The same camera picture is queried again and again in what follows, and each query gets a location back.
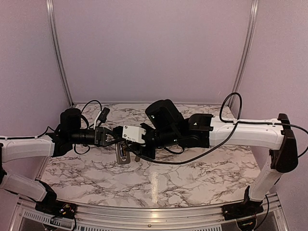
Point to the left aluminium corner post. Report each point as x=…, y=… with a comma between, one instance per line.
x=57, y=51

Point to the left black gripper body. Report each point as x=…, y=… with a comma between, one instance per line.
x=98, y=137

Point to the grey white remote control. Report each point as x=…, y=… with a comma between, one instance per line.
x=119, y=158

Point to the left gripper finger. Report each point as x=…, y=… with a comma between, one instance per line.
x=115, y=132
x=109, y=142

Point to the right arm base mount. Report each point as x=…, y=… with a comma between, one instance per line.
x=242, y=209

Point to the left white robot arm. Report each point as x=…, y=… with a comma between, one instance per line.
x=51, y=144

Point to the aluminium corner post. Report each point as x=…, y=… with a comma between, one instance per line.
x=57, y=51
x=249, y=35

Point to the gold AA battery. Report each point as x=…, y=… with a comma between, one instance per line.
x=124, y=152

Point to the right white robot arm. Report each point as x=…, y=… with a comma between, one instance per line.
x=169, y=127

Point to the right aluminium corner post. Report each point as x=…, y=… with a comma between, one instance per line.
x=249, y=35

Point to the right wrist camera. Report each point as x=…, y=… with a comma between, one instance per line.
x=131, y=133

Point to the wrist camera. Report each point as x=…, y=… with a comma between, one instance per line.
x=101, y=117
x=131, y=133

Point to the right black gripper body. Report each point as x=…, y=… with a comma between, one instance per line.
x=150, y=154

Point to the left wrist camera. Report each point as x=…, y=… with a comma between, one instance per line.
x=101, y=117

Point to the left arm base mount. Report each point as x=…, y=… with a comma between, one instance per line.
x=58, y=209

